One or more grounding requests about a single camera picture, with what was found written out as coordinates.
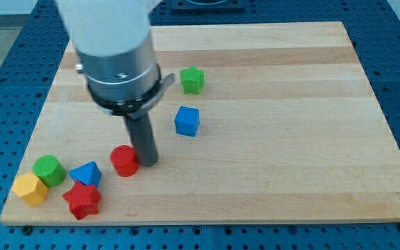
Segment blue triangular prism block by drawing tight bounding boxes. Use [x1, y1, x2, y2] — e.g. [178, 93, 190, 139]
[69, 161, 101, 187]

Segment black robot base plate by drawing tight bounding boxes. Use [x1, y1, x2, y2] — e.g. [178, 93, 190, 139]
[169, 0, 245, 13]

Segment yellow hexagon block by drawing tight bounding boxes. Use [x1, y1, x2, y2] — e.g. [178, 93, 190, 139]
[12, 172, 49, 207]

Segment blue cube block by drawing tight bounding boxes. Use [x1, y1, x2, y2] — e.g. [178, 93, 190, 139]
[174, 106, 200, 137]

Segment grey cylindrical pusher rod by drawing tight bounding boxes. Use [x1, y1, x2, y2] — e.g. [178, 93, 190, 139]
[124, 114, 158, 167]

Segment green cylinder block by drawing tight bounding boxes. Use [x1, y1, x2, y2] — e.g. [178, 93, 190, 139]
[33, 155, 67, 188]

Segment red star block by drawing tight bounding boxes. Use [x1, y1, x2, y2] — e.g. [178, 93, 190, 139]
[62, 181, 102, 220]

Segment red cylinder block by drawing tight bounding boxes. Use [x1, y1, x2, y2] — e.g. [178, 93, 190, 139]
[110, 145, 139, 177]

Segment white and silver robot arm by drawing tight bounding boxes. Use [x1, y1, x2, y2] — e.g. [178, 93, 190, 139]
[56, 0, 174, 167]

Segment green star block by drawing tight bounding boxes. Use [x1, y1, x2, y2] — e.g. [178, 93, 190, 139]
[180, 65, 205, 95]

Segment light wooden board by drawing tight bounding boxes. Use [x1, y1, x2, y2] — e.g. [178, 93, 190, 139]
[0, 22, 400, 226]

